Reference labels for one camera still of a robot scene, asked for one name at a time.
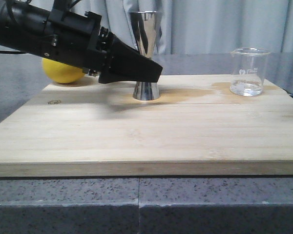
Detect grey curtain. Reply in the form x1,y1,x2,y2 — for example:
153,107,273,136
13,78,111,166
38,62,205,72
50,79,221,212
0,0,293,56

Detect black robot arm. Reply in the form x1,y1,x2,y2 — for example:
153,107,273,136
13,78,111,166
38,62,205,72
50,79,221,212
0,0,162,84

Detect wooden cutting board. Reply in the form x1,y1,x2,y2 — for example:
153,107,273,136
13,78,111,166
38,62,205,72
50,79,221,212
0,75,293,177

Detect clear glass beaker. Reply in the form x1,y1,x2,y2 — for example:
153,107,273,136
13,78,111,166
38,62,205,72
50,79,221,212
230,47,271,97

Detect steel double jigger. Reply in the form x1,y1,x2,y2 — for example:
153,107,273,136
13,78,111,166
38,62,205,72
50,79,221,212
129,11,161,101

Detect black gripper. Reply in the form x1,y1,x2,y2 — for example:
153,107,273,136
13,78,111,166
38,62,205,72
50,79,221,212
39,8,163,84

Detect yellow lemon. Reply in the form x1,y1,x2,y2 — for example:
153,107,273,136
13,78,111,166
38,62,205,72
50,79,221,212
42,58,85,84

